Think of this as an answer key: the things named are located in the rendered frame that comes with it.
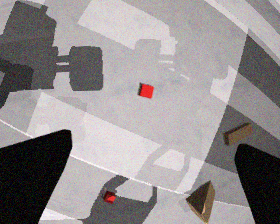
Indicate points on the small red block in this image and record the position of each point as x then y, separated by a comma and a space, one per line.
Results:
108, 196
146, 91

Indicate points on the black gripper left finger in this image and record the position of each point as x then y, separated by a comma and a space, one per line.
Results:
29, 172

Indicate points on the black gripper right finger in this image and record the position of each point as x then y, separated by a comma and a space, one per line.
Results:
259, 175

